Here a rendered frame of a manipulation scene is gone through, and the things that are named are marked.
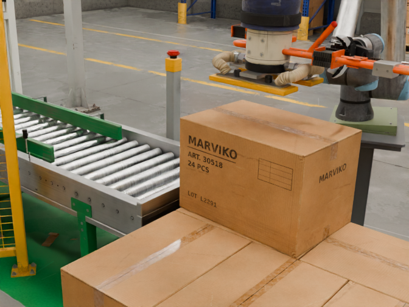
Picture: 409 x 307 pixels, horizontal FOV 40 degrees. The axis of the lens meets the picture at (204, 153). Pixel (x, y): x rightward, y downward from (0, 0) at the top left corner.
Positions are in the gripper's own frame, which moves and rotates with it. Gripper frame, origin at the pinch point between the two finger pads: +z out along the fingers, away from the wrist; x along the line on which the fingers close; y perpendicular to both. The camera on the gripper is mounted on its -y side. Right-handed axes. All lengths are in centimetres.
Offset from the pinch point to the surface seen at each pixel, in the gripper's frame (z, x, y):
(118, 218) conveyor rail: 37, -75, 74
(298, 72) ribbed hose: 10.2, -5.0, 8.8
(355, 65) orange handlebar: 4.5, -0.6, -9.6
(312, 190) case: 15.5, -45.0, -3.8
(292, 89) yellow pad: 10.5, -11.3, 10.5
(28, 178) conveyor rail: 38, -75, 140
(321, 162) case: 11.6, -35.1, -4.1
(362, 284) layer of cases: 22, -70, -29
